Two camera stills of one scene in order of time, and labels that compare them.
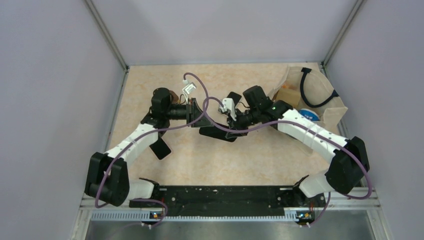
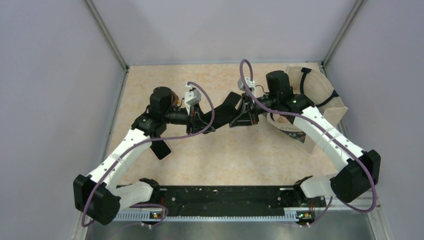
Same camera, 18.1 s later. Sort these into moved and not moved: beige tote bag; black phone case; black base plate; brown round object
Moved: black phone case
Not moved: black base plate; brown round object; beige tote bag
